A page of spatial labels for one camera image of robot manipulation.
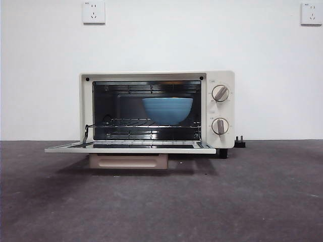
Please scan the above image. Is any blue ribbed bowl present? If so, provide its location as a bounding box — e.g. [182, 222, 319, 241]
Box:
[142, 97, 194, 126]

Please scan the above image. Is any white glass oven door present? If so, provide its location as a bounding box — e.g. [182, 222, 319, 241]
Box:
[44, 140, 217, 155]

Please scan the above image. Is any beige oven door handle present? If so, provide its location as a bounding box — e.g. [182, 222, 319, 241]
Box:
[88, 153, 169, 170]

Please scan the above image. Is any timer oven knob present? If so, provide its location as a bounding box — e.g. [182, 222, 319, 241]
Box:
[211, 117, 230, 137]

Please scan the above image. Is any white toaster oven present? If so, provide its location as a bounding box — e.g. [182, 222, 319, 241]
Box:
[78, 70, 236, 159]

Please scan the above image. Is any large-marked temperature oven knob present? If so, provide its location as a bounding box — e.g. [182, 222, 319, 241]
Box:
[211, 85, 230, 103]

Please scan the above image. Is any metal wire oven rack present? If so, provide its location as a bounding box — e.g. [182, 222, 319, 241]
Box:
[87, 117, 202, 130]

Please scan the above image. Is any white wall socket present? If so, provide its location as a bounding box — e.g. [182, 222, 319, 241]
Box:
[300, 3, 323, 26]
[83, 1, 106, 25]

